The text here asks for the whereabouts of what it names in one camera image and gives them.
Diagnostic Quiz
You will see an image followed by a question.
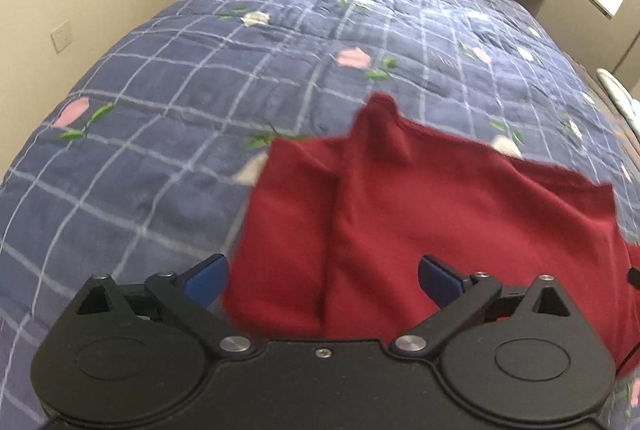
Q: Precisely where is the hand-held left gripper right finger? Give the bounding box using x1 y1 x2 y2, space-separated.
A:
390 254 571 357

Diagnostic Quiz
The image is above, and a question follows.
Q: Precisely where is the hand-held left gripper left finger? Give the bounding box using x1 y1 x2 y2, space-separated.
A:
75 254 252 356

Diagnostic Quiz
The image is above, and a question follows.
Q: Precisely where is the red long-sleeved shirt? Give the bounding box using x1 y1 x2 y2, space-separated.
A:
222 92 640 378

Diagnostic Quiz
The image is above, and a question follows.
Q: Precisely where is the pale patterned pillow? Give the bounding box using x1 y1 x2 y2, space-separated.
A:
596 67 640 133

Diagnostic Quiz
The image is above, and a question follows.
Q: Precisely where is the blue checked floral quilt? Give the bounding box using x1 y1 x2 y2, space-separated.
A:
0 0 640 430

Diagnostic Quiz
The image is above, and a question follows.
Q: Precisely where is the white wall socket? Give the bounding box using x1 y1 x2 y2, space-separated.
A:
51 20 74 53

